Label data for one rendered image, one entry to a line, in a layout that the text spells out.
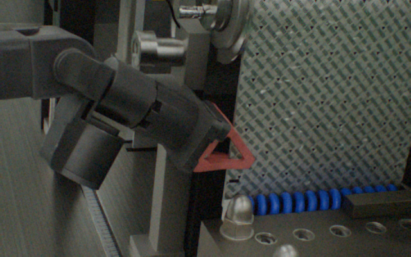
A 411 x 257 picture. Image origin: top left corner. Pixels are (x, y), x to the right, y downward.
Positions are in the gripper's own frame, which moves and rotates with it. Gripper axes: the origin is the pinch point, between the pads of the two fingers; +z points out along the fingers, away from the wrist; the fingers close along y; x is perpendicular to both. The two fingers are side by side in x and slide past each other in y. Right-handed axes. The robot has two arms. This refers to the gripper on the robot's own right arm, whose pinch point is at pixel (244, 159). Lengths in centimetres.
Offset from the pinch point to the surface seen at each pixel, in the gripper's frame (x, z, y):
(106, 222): -21.0, -0.7, -17.3
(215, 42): 8.8, -8.5, -5.5
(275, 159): 1.7, 3.2, 0.3
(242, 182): -2.5, 1.4, 0.2
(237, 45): 10.3, -8.8, -0.5
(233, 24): 11.8, -10.2, -1.1
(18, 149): -25.3, -8.5, -40.5
